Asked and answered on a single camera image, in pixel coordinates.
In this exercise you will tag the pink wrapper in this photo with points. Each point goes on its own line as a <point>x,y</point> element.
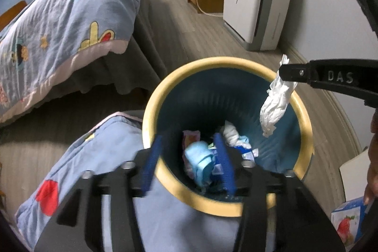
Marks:
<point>190,136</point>

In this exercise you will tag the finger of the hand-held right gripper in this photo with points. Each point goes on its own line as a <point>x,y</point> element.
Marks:
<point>324,73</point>

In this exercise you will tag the box with strawberry print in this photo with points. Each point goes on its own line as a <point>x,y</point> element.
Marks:
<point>345,225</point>

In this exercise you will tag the white tissue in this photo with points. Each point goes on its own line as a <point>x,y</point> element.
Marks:
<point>276,110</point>

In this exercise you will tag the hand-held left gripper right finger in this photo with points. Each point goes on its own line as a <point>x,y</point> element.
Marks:
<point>224,163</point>

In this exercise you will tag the person's right hand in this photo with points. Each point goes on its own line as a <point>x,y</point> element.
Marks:
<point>373,169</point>

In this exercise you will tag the blue and white wrapper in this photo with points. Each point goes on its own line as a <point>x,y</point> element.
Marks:
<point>245,148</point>

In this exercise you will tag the light blue printed quilt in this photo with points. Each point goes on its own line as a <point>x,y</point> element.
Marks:
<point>59,18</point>

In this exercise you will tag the white flat board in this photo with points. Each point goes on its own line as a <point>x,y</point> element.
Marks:
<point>354,178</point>

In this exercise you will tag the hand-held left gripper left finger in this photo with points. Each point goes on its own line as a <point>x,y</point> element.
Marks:
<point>152,163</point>

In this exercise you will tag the white tissue ball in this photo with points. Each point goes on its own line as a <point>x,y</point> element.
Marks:
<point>231,132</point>

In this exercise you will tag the light blue cloth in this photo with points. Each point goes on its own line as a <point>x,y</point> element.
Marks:
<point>198,157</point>

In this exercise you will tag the wooden headboard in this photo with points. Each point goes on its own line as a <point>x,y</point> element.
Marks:
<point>11,14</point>

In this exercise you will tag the blue bin with yellow rim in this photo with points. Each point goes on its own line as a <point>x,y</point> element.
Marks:
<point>192,98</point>

